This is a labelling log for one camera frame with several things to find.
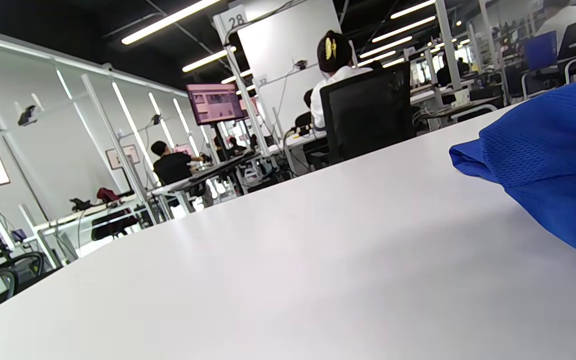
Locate blue t-shirt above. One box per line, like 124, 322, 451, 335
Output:
449, 75, 576, 263

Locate black standing desk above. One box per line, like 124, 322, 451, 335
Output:
188, 151, 269, 197

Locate black mesh office chair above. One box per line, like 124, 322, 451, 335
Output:
319, 62, 417, 167

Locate pink screen monitor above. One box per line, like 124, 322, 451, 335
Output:
186, 83, 247, 126

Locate white partition board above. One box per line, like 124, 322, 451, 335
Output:
212, 0, 345, 151

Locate dark red device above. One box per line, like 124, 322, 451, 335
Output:
69, 187, 137, 212

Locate ceiling light strips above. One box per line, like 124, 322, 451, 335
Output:
120, 0, 472, 99

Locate white long desk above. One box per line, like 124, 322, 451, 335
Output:
18, 196, 159, 268

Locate blue chair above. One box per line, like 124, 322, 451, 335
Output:
523, 30, 560, 72

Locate framed wall picture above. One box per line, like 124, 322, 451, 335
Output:
105, 144, 142, 171

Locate black wall camera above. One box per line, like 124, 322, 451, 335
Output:
17, 104, 39, 127

